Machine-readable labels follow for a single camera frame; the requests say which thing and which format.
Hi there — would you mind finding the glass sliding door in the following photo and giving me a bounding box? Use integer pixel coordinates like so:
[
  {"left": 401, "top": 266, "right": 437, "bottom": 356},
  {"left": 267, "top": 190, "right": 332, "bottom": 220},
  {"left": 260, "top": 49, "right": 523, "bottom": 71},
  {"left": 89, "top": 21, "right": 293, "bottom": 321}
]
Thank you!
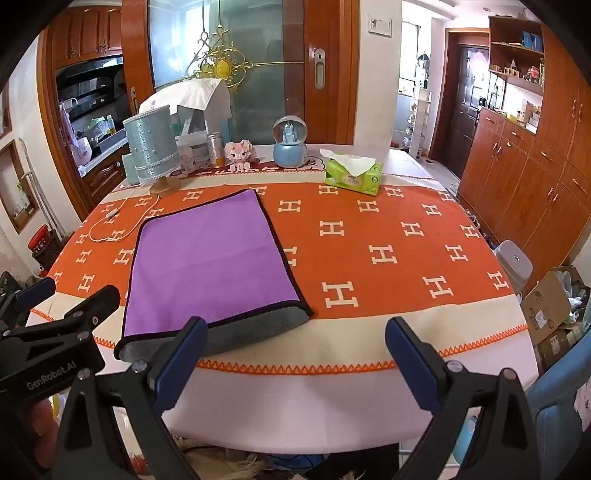
[{"left": 121, "top": 0, "right": 361, "bottom": 146}]

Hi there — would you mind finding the wooden picture frame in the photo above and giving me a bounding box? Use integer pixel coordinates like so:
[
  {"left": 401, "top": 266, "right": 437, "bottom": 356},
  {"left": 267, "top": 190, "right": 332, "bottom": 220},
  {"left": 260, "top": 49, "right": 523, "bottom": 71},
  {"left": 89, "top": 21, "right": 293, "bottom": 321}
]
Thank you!
[{"left": 0, "top": 139, "right": 41, "bottom": 234}]

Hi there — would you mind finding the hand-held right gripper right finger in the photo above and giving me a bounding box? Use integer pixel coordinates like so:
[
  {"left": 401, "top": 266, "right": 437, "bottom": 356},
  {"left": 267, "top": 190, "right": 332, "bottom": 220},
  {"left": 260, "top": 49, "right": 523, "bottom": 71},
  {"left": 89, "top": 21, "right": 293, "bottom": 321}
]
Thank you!
[{"left": 385, "top": 316, "right": 551, "bottom": 480}]

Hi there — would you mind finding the white lamp cable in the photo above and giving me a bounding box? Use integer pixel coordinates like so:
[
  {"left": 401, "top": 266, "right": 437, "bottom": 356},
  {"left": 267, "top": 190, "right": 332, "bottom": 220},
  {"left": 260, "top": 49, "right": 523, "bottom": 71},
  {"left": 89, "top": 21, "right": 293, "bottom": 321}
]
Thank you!
[{"left": 89, "top": 193, "right": 160, "bottom": 243}]

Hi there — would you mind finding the orange patterned tablecloth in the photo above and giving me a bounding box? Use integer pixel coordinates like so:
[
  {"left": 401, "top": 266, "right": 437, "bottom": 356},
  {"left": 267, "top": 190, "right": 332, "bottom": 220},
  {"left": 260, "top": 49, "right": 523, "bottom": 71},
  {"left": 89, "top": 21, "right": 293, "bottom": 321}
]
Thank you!
[{"left": 27, "top": 144, "right": 542, "bottom": 454}]

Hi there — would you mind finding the wooden kitchen cabinet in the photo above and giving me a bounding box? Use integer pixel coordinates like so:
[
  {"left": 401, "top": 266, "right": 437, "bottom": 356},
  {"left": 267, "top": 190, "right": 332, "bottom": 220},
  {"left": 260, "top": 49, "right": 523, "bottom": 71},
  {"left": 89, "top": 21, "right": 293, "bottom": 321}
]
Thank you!
[{"left": 50, "top": 4, "right": 123, "bottom": 71}]

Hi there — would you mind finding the white lidded bin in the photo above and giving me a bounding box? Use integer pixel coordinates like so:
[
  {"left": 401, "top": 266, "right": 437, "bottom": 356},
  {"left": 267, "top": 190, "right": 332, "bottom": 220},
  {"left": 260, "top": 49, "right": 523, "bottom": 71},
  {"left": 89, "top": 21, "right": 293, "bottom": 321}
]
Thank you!
[{"left": 491, "top": 239, "right": 534, "bottom": 297}]

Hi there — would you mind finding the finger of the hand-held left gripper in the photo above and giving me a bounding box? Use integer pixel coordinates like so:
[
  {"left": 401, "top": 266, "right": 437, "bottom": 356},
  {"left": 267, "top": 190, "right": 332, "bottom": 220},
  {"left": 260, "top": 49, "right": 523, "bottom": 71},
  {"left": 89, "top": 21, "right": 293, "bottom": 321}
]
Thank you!
[
  {"left": 0, "top": 276, "right": 57, "bottom": 329},
  {"left": 64, "top": 285, "right": 122, "bottom": 334}
]

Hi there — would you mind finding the dark entrance door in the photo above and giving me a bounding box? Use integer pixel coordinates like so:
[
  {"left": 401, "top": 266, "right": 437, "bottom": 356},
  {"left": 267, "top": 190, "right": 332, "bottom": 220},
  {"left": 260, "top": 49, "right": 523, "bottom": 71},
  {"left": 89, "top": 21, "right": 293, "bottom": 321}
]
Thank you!
[{"left": 445, "top": 44, "right": 491, "bottom": 163}]

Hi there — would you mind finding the blue chair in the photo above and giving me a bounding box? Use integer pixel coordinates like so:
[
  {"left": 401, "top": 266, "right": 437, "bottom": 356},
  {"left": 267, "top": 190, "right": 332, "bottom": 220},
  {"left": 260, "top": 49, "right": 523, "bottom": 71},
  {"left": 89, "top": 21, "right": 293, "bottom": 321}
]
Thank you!
[{"left": 451, "top": 354, "right": 591, "bottom": 480}]

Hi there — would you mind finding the white wall switch panel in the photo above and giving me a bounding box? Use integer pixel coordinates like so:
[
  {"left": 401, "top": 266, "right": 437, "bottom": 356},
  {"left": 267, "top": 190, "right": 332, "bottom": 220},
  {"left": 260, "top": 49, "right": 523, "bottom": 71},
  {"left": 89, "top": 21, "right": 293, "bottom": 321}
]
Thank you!
[{"left": 366, "top": 14, "right": 393, "bottom": 37}]

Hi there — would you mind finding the silver door handle plate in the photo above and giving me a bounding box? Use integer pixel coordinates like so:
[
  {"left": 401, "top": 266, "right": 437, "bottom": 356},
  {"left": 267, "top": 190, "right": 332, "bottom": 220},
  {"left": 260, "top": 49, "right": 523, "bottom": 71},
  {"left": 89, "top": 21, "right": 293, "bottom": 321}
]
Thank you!
[{"left": 313, "top": 47, "right": 327, "bottom": 90}]

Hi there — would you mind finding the white cloth cover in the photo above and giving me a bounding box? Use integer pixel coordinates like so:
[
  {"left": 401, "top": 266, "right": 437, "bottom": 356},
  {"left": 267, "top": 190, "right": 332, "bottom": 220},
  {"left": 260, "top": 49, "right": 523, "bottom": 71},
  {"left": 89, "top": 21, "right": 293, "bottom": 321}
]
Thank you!
[{"left": 138, "top": 78, "right": 233, "bottom": 121}]

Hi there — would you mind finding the cardboard box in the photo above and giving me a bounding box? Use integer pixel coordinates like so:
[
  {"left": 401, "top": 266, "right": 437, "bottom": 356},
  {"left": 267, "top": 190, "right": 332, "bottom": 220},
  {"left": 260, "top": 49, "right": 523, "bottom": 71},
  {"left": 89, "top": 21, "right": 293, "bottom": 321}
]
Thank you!
[{"left": 520, "top": 265, "right": 591, "bottom": 371}]

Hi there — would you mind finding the table lamp with teal shade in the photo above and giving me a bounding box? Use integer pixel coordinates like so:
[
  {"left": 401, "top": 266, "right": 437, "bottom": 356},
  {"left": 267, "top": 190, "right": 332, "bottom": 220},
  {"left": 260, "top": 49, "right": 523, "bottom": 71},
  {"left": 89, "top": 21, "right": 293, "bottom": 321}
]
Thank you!
[{"left": 122, "top": 104, "right": 182, "bottom": 199}]

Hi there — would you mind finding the pink block flower toy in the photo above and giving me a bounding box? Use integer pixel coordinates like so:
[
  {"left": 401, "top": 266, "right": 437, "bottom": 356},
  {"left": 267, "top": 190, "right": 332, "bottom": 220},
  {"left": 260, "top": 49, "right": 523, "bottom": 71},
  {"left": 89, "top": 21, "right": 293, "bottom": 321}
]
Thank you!
[{"left": 224, "top": 140, "right": 260, "bottom": 172}]

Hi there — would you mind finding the wooden wall cabinet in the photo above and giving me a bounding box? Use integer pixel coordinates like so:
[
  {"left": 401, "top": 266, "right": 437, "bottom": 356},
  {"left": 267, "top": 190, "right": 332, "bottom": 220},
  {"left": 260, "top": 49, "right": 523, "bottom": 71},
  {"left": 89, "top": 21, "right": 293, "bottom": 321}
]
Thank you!
[{"left": 456, "top": 17, "right": 591, "bottom": 292}]

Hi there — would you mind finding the blue snow globe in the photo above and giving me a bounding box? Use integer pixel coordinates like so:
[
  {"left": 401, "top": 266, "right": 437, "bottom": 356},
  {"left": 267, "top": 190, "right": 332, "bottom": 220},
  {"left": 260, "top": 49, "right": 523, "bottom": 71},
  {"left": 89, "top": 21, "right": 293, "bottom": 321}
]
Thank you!
[{"left": 272, "top": 115, "right": 309, "bottom": 168}]

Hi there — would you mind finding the white storage rack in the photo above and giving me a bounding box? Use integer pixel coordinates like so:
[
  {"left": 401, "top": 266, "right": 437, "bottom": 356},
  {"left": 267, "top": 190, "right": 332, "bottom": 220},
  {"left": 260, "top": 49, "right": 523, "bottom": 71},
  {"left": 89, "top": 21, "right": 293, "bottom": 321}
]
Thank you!
[{"left": 405, "top": 88, "right": 433, "bottom": 158}]

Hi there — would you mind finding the purple towel with grey back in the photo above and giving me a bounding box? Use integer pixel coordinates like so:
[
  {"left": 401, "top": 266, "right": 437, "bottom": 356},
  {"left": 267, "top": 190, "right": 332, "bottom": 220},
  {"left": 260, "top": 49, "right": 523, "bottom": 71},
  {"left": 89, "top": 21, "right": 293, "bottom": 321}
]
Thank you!
[{"left": 114, "top": 188, "right": 315, "bottom": 363}]

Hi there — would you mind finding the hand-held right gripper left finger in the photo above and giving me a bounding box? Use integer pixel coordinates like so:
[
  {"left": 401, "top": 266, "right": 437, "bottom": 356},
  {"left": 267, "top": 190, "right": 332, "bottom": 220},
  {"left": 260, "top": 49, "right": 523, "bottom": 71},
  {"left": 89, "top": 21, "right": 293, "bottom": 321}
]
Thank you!
[{"left": 51, "top": 316, "right": 209, "bottom": 480}]

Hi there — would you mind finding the teal jar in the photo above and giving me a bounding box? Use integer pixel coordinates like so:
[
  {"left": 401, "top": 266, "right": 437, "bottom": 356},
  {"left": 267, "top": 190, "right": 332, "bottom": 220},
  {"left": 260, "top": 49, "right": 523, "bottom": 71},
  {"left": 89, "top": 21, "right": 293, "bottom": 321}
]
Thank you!
[{"left": 122, "top": 154, "right": 140, "bottom": 186}]

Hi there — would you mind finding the green tissue box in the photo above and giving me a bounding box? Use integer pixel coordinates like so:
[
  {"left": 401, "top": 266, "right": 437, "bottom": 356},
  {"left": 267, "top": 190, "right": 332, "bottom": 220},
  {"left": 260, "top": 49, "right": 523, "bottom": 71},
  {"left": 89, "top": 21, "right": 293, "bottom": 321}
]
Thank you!
[{"left": 320, "top": 148, "right": 385, "bottom": 198}]

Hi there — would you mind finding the red basket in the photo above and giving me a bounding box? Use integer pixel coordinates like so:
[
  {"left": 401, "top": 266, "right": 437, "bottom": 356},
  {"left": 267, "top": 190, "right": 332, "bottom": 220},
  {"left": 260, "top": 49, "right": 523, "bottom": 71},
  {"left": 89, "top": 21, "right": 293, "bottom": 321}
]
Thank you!
[{"left": 27, "top": 224, "right": 62, "bottom": 269}]

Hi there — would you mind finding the metal can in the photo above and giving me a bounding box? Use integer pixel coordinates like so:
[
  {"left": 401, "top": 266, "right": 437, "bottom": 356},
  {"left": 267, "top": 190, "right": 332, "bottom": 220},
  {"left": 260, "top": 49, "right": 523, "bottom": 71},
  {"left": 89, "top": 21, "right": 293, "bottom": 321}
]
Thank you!
[{"left": 206, "top": 132, "right": 226, "bottom": 168}]

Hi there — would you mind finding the person's left hand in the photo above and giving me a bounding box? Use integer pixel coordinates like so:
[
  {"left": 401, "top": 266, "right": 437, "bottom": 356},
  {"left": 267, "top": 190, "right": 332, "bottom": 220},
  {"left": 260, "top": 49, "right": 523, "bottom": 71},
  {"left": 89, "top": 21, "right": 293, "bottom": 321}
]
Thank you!
[{"left": 27, "top": 396, "right": 64, "bottom": 440}]

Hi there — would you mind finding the gold door ornament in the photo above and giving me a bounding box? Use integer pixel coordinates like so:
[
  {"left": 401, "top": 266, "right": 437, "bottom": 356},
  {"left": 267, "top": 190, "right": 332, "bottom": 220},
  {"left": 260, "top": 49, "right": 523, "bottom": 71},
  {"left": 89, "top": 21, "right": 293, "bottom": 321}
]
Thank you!
[{"left": 187, "top": 18, "right": 305, "bottom": 89}]

